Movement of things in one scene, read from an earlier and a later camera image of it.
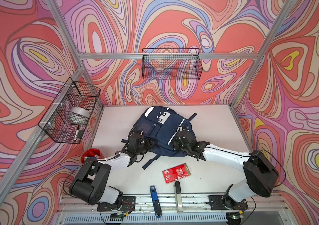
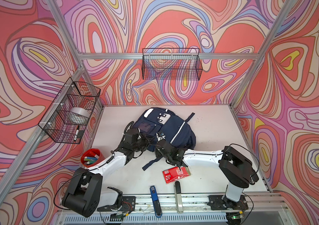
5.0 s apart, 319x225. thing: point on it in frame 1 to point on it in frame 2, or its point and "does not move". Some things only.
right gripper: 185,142 to 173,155
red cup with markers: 91,153 does not move
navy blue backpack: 161,124 does not move
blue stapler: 156,205 does not move
